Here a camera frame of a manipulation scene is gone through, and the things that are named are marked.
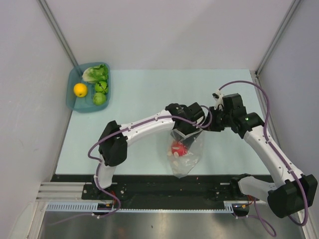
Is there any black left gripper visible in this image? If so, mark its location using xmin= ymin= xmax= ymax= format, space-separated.
xmin=170 ymin=120 xmax=202 ymax=149

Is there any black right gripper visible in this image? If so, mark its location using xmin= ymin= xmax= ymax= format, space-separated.
xmin=200 ymin=107 xmax=232 ymax=132

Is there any red fake tomato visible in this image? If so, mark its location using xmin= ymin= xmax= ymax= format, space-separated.
xmin=171 ymin=141 xmax=188 ymax=157

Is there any clear polka dot zip bag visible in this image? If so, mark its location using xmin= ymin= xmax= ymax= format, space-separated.
xmin=167 ymin=130 xmax=204 ymax=178

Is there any green fake pepper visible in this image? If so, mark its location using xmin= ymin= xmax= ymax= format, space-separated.
xmin=93 ymin=92 xmax=107 ymax=106

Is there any green fake lettuce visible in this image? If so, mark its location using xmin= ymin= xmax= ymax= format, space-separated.
xmin=82 ymin=64 xmax=109 ymax=84

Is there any yellow fake food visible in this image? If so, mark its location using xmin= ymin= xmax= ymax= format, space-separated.
xmin=73 ymin=83 xmax=88 ymax=98

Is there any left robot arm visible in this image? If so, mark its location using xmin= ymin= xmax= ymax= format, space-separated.
xmin=92 ymin=103 xmax=205 ymax=199

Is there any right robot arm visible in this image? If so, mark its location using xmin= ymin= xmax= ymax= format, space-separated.
xmin=207 ymin=93 xmax=318 ymax=218

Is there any teal plastic bin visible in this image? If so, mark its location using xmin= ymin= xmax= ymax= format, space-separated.
xmin=66 ymin=62 xmax=111 ymax=113

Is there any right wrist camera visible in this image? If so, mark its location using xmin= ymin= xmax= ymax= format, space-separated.
xmin=212 ymin=90 xmax=224 ymax=111

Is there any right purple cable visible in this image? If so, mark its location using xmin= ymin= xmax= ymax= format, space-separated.
xmin=219 ymin=79 xmax=310 ymax=237

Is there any front aluminium rail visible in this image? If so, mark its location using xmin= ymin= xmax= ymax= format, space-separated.
xmin=36 ymin=181 xmax=309 ymax=203

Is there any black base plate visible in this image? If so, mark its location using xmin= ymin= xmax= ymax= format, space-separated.
xmin=49 ymin=174 xmax=292 ymax=217

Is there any white cable duct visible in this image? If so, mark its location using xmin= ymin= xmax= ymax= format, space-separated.
xmin=45 ymin=202 xmax=234 ymax=214

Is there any right aluminium corner post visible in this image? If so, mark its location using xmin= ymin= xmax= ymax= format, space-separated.
xmin=254 ymin=0 xmax=303 ymax=76

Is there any aluminium corner post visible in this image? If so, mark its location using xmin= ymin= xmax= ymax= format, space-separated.
xmin=254 ymin=0 xmax=303 ymax=76
xmin=37 ymin=0 xmax=78 ymax=67

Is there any left aluminium corner post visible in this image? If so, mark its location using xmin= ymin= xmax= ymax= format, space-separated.
xmin=37 ymin=0 xmax=78 ymax=67

